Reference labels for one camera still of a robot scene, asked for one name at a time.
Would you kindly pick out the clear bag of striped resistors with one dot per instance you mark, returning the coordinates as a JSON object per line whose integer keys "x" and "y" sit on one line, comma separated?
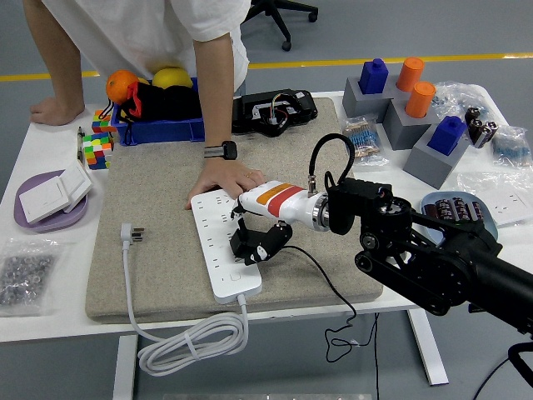
{"x": 368, "y": 141}

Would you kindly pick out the large white wall switch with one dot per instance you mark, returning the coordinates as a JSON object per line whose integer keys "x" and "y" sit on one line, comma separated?
{"x": 43, "y": 202}

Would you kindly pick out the grey block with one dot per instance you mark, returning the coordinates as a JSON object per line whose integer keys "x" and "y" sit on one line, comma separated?
{"x": 433, "y": 166}
{"x": 358, "y": 102}
{"x": 399, "y": 127}

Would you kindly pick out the person's left hand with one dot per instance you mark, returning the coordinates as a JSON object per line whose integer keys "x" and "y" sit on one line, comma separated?
{"x": 220, "y": 175}

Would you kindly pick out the black plug adapter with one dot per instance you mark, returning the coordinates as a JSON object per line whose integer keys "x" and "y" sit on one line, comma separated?
{"x": 239, "y": 246}

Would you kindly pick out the black office chair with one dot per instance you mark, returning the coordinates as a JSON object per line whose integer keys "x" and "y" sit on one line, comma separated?
{"x": 286, "y": 45}

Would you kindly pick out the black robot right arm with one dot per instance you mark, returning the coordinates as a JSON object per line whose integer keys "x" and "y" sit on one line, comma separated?
{"x": 358, "y": 204}

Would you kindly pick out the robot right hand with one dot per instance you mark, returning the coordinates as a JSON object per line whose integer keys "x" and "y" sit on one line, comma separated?
{"x": 306, "y": 210}

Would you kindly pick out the orange-sided puzzle cube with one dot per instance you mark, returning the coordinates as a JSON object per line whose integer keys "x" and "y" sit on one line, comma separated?
{"x": 101, "y": 121}

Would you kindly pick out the clear bag of metal nuts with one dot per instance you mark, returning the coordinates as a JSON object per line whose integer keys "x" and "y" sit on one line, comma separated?
{"x": 25, "y": 275}

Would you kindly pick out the white-edged puzzle cube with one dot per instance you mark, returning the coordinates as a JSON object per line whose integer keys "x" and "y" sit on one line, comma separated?
{"x": 98, "y": 152}

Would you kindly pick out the person's right hand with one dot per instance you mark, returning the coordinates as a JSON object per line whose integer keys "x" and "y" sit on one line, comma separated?
{"x": 56, "y": 112}

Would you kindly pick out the blue peg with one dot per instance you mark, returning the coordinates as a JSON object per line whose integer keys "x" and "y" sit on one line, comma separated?
{"x": 372, "y": 77}
{"x": 445, "y": 133}

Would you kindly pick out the light blue tray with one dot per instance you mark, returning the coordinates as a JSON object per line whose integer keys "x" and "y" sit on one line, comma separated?
{"x": 491, "y": 214}

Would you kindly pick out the silver pen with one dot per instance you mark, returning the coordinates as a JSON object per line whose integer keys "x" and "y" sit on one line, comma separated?
{"x": 80, "y": 146}

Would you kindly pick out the black wristwatch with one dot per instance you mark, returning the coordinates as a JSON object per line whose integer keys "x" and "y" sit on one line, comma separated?
{"x": 220, "y": 151}

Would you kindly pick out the black pouch with red trim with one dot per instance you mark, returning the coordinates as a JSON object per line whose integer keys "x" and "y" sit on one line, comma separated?
{"x": 175, "y": 104}

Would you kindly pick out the grey-brown mat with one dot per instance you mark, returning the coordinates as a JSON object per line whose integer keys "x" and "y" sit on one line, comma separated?
{"x": 166, "y": 187}

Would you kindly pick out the person's left forearm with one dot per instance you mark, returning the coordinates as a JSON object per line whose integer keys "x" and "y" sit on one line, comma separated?
{"x": 214, "y": 91}

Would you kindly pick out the large yellow lemon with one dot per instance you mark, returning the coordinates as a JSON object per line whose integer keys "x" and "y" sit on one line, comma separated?
{"x": 170, "y": 78}

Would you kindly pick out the orange cylinder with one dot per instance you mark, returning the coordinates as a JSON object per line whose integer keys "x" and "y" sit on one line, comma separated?
{"x": 410, "y": 73}
{"x": 420, "y": 100}

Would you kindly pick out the purple tray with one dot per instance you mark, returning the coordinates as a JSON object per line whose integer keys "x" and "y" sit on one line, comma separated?
{"x": 54, "y": 225}

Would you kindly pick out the small yellow fruit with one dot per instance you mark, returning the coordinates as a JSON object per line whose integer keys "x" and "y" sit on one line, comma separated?
{"x": 144, "y": 81}

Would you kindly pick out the white table leg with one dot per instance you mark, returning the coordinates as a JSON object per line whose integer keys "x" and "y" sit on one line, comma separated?
{"x": 124, "y": 375}
{"x": 433, "y": 362}

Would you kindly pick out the white power strip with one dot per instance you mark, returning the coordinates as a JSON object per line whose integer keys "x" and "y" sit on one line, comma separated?
{"x": 233, "y": 283}

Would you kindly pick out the large crumpled clear bag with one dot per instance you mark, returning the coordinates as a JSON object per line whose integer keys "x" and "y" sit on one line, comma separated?
{"x": 458, "y": 96}

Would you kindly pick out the orange fruit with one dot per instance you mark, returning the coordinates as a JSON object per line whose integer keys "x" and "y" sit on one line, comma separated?
{"x": 118, "y": 85}

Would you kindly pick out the person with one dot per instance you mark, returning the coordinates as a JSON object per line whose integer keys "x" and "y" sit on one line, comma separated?
{"x": 137, "y": 33}

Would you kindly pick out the blue plastic bin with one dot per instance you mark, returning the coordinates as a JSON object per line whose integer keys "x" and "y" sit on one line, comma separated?
{"x": 166, "y": 131}

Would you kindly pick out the black cylindrical capacitor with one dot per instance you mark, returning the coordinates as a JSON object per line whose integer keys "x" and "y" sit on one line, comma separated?
{"x": 472, "y": 113}
{"x": 476, "y": 129}
{"x": 488, "y": 133}

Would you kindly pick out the person's right forearm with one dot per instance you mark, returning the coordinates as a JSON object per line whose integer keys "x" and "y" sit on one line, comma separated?
{"x": 56, "y": 54}

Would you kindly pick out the small white wall switch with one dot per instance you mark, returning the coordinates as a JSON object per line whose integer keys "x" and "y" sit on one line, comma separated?
{"x": 77, "y": 185}

